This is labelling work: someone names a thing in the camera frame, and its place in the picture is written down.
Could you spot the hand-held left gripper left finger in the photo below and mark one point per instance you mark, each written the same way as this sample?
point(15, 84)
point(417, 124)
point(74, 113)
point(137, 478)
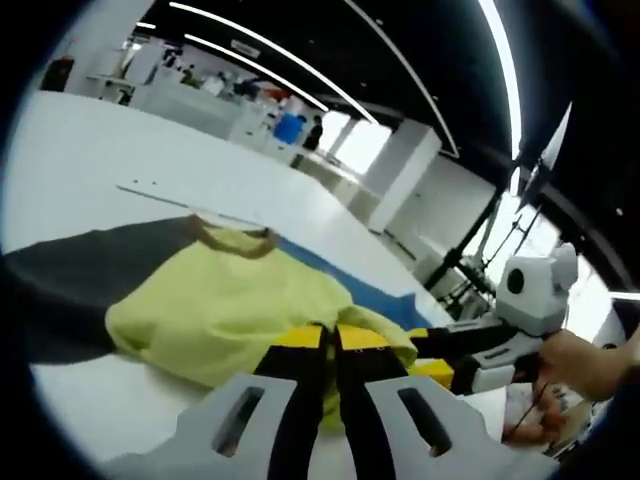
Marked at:
point(240, 425)

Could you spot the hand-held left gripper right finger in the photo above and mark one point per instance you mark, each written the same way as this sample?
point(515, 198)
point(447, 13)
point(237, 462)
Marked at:
point(400, 430)

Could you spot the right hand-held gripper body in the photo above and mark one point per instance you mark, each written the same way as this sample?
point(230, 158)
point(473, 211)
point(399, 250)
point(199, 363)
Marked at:
point(537, 295)

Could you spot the yellow garment grey blue sleeves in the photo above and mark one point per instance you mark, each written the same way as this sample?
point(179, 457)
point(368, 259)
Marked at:
point(225, 310)

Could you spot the person's right hand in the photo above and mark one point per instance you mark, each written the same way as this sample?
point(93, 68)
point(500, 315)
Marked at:
point(575, 365)

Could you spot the thin black pole stand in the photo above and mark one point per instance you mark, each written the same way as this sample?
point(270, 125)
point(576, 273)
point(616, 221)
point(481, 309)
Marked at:
point(522, 220)

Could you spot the black tripod stand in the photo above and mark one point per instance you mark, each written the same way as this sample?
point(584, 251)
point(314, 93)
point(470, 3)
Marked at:
point(462, 255)

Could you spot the white pillar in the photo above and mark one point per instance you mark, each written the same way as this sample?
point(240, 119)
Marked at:
point(407, 175)

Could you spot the white long counter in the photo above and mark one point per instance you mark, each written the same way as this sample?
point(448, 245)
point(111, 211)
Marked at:
point(335, 175)

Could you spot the ceiling light strip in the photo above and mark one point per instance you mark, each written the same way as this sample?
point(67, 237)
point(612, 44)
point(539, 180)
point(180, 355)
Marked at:
point(505, 75)
point(280, 55)
point(260, 70)

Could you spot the blue barrel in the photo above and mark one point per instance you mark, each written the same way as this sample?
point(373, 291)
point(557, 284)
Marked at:
point(289, 129)

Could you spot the white low cabinet row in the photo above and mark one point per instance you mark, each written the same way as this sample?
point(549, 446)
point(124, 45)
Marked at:
point(195, 107)

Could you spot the dark box with red top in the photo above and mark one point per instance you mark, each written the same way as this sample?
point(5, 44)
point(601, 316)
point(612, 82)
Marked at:
point(59, 75)

